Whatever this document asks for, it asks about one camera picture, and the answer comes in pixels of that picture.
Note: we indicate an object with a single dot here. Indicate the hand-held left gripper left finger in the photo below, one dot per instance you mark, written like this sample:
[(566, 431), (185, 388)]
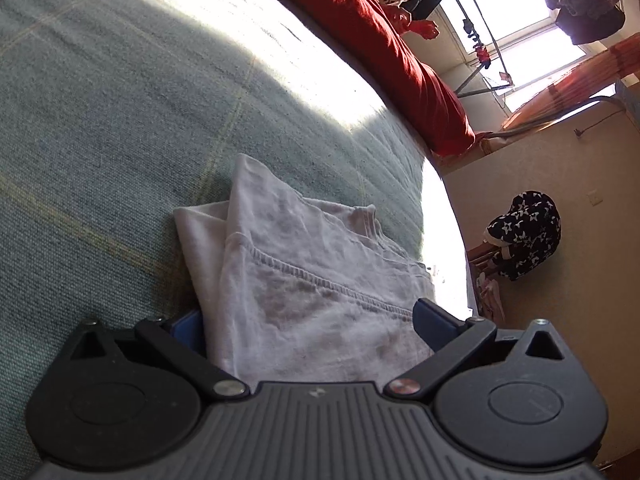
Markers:
[(187, 331)]

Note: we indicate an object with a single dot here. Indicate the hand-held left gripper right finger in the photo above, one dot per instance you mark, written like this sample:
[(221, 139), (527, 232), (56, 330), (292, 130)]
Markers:
[(432, 325)]

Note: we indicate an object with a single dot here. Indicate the white t-shirt with girl print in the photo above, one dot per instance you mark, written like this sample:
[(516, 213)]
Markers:
[(300, 285)]

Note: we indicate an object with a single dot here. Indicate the pink folded clothes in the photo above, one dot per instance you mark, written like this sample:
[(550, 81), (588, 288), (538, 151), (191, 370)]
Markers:
[(490, 295)]

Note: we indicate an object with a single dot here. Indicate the black star-print garment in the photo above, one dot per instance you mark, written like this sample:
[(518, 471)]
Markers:
[(530, 232)]

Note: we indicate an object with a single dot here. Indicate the green plaid bed sheet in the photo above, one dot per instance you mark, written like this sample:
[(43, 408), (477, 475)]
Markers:
[(125, 110)]

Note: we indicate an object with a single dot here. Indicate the red quilt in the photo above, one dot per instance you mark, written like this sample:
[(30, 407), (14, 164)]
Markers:
[(400, 60)]

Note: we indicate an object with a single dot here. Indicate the metal drying rack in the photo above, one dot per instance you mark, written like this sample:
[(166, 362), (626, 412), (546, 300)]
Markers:
[(480, 60)]

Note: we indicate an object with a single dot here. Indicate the red sock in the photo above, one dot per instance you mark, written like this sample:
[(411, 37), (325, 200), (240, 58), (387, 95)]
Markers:
[(483, 56)]

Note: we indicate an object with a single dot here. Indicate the pink curtain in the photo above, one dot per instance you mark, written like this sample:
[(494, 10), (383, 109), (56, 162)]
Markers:
[(575, 80)]

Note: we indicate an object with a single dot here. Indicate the dark socks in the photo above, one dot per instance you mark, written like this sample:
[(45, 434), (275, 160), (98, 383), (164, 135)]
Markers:
[(470, 30)]

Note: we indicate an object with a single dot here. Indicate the dark hanging garment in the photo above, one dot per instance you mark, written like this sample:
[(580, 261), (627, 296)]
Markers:
[(585, 5)]

